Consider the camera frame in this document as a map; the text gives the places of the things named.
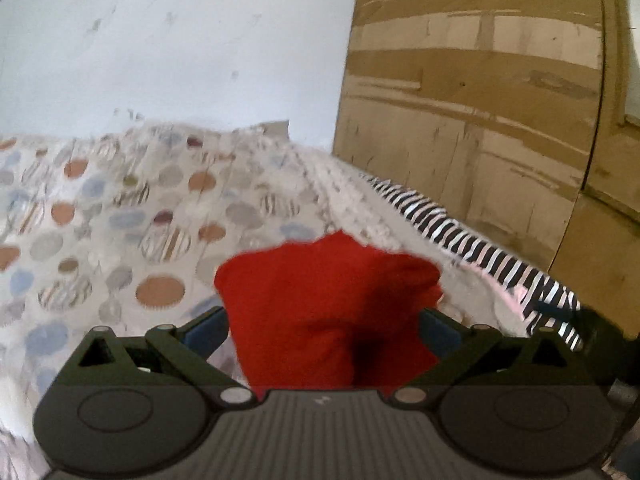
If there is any red long-sleeve shirt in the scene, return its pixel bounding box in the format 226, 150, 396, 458
214, 232, 442, 396

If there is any black white pink striped garment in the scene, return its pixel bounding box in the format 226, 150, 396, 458
362, 174, 582, 350

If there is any dotted patchwork bed quilt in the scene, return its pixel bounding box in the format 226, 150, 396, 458
1, 125, 526, 479

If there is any brown wooden wardrobe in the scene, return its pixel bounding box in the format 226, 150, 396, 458
333, 0, 639, 330

